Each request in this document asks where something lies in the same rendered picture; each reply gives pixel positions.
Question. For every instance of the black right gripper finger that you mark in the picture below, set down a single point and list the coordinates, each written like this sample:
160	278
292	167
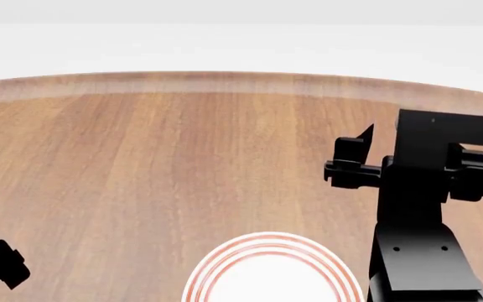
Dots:
472	158
349	151

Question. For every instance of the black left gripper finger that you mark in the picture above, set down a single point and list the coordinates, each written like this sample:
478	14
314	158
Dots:
4	264

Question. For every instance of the white plate with red rings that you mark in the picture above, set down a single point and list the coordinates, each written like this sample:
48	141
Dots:
273	277

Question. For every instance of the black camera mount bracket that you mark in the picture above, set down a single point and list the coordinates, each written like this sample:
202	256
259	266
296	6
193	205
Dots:
438	132

